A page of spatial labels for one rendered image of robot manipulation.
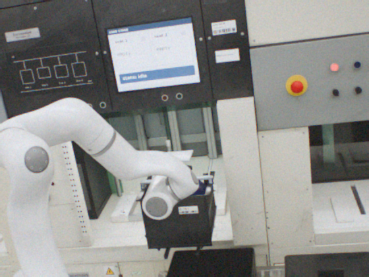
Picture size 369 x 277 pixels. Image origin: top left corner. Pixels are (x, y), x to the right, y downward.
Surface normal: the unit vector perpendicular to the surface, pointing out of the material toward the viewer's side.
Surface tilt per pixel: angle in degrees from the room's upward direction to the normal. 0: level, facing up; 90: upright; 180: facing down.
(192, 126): 90
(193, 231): 88
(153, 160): 32
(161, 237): 88
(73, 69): 90
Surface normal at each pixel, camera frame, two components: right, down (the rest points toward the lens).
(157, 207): -0.17, 0.39
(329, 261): -0.16, -0.91
